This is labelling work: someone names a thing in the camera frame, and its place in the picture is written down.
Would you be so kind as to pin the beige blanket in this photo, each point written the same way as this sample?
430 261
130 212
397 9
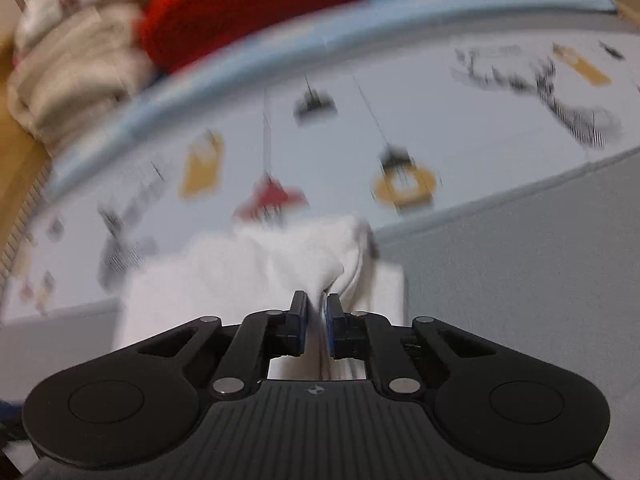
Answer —
75 75

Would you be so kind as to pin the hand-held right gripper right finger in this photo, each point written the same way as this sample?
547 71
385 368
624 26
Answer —
330 326

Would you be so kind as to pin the wooden bed frame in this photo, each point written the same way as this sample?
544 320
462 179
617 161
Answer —
15 180

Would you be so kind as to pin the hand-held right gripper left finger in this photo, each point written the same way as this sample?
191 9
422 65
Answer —
301 322

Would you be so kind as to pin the white pants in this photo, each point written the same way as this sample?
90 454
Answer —
225 280

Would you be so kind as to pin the grey mattress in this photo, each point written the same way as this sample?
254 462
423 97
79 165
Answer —
500 270

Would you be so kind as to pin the red blanket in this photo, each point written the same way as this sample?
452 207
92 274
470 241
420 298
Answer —
240 10

